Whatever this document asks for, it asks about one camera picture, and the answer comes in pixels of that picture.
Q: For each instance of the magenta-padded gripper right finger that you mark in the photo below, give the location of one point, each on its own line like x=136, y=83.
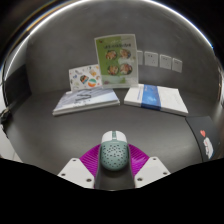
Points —
x=151, y=171

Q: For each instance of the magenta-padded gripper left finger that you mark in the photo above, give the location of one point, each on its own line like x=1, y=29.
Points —
x=76, y=171

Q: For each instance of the green and white computer mouse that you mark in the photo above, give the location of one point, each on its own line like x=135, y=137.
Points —
x=114, y=153

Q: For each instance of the black mouse pad, red heart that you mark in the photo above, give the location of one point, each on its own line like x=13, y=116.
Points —
x=203, y=133

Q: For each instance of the grey flat book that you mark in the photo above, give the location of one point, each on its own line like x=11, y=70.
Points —
x=85, y=100

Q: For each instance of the white book with blue stripe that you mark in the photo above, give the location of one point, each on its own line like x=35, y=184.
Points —
x=156, y=98

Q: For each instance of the black bag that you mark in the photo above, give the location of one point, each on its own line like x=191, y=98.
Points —
x=4, y=118

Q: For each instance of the small colourful printed card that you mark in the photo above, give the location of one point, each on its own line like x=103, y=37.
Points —
x=85, y=78

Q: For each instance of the green printed poster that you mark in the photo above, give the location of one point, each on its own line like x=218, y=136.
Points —
x=116, y=61

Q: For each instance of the row of white wall sockets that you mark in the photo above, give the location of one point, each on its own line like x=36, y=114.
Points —
x=160, y=60

